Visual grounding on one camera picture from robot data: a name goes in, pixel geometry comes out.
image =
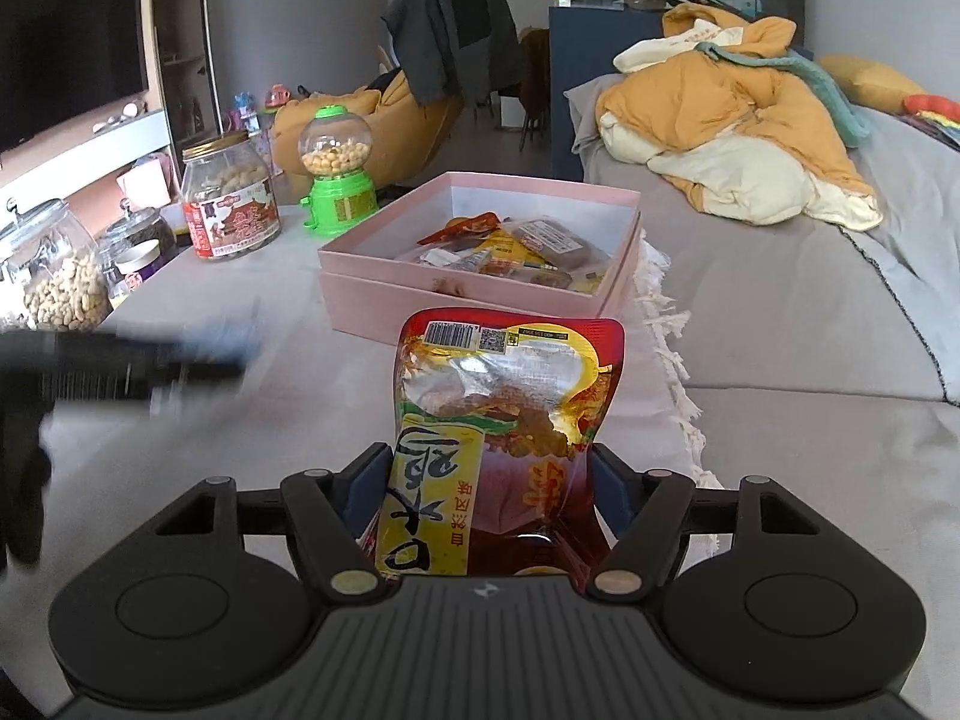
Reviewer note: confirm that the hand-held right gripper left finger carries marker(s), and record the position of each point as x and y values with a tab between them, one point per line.
364	487

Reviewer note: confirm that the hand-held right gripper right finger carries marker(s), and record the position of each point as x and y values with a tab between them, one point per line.
611	491

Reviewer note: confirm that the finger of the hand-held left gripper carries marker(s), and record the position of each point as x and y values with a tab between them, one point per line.
210	360

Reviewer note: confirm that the red snack pouch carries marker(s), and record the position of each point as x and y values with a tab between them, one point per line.
495	405

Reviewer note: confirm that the pink cardboard box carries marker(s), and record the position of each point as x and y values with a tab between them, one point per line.
390	289

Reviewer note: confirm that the brown snack packet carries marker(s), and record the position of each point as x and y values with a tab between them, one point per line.
559	240

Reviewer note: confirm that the yellow snack packet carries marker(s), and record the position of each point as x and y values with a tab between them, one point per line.
506	249

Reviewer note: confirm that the orange red snack packet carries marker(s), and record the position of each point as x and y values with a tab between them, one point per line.
465	226

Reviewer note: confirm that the glass jar of peanuts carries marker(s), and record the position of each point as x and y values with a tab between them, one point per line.
64	292

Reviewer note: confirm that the purple jar with white lid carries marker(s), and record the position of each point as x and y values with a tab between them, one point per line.
139	266

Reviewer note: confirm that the red label plastic jar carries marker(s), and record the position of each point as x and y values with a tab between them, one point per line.
229	217

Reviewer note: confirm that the glass jar with dark contents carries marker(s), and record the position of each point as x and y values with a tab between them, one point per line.
146	229

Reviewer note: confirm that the pink tissue box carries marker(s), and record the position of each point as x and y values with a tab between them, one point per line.
146	184

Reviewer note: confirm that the green candy dispenser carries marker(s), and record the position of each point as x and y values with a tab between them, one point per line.
341	195

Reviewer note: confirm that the blue toy figure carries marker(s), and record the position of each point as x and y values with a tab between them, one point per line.
246	112

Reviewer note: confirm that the grey sofa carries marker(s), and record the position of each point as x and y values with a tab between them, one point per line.
810	315

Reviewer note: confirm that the yellow bean bag chair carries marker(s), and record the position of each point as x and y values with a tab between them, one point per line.
405	127

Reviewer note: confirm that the beige shelf cabinet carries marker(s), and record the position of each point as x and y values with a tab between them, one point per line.
180	45

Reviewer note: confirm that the black television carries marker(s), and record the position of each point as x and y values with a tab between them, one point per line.
67	37

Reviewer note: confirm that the yellow and cream duvet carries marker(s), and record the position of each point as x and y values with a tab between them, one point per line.
720	127

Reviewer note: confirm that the dark hanging jacket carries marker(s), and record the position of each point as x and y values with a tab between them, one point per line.
450	37

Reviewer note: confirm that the dark blue cabinet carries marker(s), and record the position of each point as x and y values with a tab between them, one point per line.
585	90

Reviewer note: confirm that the brown chair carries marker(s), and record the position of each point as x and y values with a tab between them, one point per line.
534	82

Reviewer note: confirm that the teal towel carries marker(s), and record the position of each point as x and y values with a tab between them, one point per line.
817	86

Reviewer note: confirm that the yellow pillow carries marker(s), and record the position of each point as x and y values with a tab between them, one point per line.
874	82

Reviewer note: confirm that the colourful striped pillow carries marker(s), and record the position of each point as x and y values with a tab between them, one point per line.
934	116

